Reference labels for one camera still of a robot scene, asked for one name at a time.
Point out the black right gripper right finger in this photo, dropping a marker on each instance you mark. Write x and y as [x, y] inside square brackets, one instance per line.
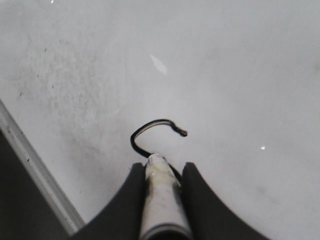
[208, 216]

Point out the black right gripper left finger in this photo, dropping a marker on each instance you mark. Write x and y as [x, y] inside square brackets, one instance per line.
[122, 216]

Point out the white whiteboard marker pen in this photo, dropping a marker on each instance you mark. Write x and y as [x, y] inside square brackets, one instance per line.
[163, 215]

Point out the white whiteboard with aluminium frame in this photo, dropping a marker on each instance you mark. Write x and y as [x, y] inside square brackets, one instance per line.
[242, 77]

